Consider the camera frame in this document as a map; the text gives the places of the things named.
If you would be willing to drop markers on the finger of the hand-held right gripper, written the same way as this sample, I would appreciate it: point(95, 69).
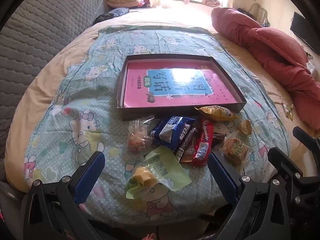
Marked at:
point(303, 135)
point(280, 158)

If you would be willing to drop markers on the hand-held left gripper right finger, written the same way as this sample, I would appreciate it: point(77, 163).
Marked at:
point(221, 175)

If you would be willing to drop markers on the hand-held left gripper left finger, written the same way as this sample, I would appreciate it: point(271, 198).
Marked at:
point(90, 172)

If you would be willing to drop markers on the green label cake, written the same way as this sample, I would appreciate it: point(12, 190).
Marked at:
point(235, 150)

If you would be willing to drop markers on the dark candy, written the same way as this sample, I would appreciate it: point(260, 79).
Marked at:
point(218, 138)

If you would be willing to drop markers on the red snack packet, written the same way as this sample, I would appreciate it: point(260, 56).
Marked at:
point(203, 142)

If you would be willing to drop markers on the dark chocolate bar packet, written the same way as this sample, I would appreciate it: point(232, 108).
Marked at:
point(186, 142)

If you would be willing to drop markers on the green pastry packet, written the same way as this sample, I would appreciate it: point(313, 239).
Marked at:
point(165, 170)

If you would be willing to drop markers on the clear pastry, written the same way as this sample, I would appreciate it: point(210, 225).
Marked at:
point(137, 140)

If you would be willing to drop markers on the yellow snack packet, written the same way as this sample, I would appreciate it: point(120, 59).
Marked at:
point(217, 112)

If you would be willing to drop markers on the blue biscuit packet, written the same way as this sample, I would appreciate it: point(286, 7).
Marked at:
point(170, 130)

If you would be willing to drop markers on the shallow cardboard box tray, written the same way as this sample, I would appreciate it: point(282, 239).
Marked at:
point(135, 113)

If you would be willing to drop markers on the small yellow green packet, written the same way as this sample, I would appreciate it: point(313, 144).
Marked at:
point(287, 108)

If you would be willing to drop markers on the orange brown snack packet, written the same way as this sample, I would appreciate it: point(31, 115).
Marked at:
point(187, 158)

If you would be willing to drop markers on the small brown wrapped candy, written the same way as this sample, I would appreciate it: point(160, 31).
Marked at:
point(245, 127)

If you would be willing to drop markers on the cartoon cat printed blanket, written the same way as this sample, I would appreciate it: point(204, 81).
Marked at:
point(75, 92)

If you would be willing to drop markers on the red quilt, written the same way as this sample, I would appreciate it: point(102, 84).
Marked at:
point(275, 50)

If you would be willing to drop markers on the pink book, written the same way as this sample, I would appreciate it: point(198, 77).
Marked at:
point(140, 90)

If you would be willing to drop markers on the black television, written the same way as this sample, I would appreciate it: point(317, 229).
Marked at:
point(300, 30)

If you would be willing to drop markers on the beige bed sheet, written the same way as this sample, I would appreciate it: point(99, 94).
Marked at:
point(50, 63)

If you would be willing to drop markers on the grey quilted headboard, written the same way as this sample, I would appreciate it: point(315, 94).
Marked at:
point(37, 30)

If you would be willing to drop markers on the dark patterned cloth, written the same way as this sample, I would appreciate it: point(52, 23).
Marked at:
point(115, 13)

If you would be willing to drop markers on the floral patterned cloth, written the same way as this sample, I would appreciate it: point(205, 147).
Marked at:
point(212, 2)

